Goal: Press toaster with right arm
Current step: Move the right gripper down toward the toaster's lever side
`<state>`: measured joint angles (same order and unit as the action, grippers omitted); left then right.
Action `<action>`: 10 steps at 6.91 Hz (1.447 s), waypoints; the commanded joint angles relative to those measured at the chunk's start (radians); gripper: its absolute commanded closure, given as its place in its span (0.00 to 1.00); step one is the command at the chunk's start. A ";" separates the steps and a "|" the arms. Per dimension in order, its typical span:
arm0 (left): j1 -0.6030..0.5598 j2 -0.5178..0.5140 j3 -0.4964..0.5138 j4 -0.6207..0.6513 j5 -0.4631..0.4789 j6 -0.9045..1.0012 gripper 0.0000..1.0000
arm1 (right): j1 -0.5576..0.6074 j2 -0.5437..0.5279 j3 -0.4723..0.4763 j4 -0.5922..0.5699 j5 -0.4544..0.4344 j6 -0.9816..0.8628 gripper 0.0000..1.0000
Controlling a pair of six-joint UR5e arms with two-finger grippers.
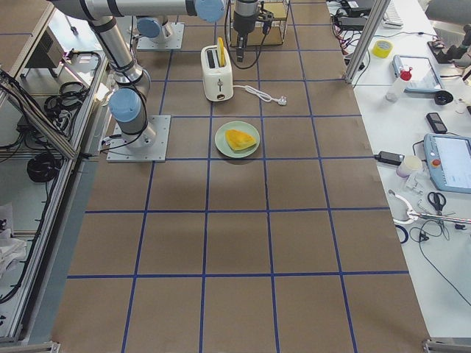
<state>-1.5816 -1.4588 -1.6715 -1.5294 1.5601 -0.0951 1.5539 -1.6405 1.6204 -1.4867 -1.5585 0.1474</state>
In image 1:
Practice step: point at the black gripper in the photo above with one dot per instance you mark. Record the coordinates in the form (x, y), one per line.
(243, 23)

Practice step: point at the white toaster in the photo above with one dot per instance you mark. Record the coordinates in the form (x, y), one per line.
(217, 80)

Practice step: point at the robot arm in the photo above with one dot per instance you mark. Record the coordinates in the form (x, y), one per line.
(128, 104)
(157, 29)

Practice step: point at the yellow bread slice in toaster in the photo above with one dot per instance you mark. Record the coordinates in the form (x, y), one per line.
(220, 52)

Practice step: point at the green plate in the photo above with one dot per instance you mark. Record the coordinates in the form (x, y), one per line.
(223, 146)

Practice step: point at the triangular golden pastry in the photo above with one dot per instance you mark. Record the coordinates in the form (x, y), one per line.
(239, 140)

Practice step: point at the yellow tape roll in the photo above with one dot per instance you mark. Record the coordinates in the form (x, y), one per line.
(382, 48)

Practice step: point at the clear squeeze bottle red cap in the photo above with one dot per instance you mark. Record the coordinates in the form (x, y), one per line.
(399, 85)

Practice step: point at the teach pendant far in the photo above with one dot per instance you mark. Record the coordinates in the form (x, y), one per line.
(424, 78)

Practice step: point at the teach pendant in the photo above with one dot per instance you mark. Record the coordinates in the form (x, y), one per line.
(448, 162)
(424, 78)

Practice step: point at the black power adapter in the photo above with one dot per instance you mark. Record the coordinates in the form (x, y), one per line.
(389, 158)

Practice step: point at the white plastic cup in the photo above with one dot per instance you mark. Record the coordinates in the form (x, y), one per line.
(408, 166)

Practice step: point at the teach pendant near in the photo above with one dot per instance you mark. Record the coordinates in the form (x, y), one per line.
(448, 162)

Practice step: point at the black scissors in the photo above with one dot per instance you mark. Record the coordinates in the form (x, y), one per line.
(437, 200)

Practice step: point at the wire basket with wooden shelf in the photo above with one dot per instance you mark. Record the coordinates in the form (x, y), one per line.
(271, 25)

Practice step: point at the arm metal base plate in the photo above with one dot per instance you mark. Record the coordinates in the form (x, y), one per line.
(150, 146)
(175, 43)

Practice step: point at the aluminium frame post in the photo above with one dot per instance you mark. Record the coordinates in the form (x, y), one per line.
(375, 17)

